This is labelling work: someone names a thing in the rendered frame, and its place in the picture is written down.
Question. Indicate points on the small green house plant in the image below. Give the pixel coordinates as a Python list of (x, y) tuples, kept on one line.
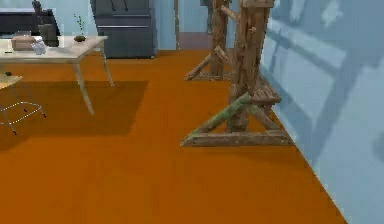
[(80, 37)]

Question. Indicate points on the white dining table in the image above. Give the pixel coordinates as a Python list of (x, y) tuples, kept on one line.
[(63, 53)]

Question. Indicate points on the dark grey fridge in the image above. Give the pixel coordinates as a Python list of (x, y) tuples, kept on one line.
[(126, 30)]

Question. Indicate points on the dark grey mug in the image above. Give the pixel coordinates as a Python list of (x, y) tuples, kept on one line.
[(49, 35)]

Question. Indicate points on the clear glass jar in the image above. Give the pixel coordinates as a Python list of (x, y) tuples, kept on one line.
[(39, 48)]

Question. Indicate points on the black kitchen counter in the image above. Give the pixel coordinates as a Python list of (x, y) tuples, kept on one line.
[(20, 21)]

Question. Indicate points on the brown wooden coat stand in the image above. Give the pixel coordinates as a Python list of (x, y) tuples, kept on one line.
[(218, 50), (248, 83)]

